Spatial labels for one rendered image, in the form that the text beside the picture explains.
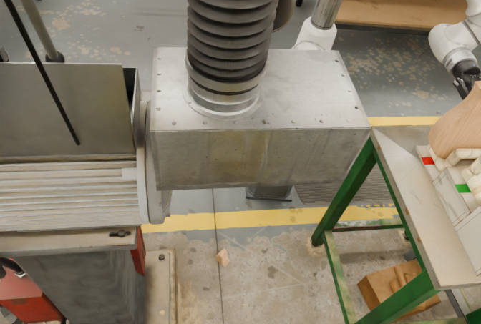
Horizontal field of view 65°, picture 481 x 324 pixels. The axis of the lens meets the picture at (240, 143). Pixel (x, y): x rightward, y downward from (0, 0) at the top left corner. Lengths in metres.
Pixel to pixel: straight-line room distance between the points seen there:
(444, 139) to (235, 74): 0.95
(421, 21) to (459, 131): 2.04
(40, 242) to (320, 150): 0.61
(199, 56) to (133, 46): 2.70
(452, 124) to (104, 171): 0.97
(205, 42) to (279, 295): 1.71
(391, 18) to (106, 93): 2.77
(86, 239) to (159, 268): 0.87
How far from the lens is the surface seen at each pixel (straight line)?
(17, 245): 0.92
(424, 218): 1.30
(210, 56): 0.45
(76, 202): 0.74
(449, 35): 1.54
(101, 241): 0.88
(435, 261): 1.24
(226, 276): 2.02
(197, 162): 0.54
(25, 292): 1.25
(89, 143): 0.65
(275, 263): 2.08
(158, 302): 1.68
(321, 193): 2.35
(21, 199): 0.76
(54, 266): 1.04
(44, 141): 0.66
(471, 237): 1.28
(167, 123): 0.50
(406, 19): 3.22
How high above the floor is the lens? 1.90
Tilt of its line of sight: 51 degrees down
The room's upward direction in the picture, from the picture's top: 10 degrees clockwise
